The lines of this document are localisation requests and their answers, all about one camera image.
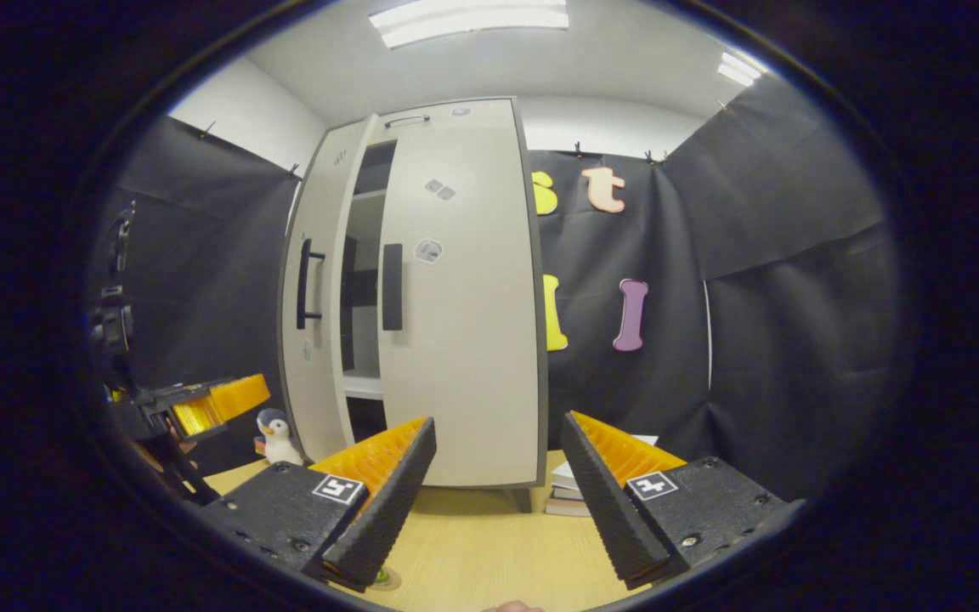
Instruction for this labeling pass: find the grey wooden cabinet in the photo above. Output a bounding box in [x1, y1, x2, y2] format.
[339, 110, 535, 513]

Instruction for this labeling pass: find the grey cabinet door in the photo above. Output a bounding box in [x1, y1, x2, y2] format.
[277, 115, 380, 464]
[377, 127, 550, 490]

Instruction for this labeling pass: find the black backdrop cloth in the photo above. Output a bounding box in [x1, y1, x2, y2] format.
[86, 115, 303, 477]
[528, 75, 905, 502]

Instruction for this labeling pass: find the white picture cover book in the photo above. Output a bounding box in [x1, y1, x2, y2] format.
[553, 435, 660, 498]

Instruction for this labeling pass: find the penguin plush toy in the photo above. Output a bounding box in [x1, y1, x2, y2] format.
[256, 408, 305, 467]

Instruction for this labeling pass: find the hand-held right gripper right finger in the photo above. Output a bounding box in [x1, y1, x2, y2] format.
[559, 411, 805, 592]

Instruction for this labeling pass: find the small ceiling light panel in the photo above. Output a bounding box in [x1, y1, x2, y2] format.
[717, 51, 769, 88]

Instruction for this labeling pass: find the large ceiling light panel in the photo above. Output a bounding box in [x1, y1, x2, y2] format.
[369, 0, 569, 49]

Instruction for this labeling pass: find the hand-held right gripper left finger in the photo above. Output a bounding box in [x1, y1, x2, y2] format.
[199, 416, 438, 593]

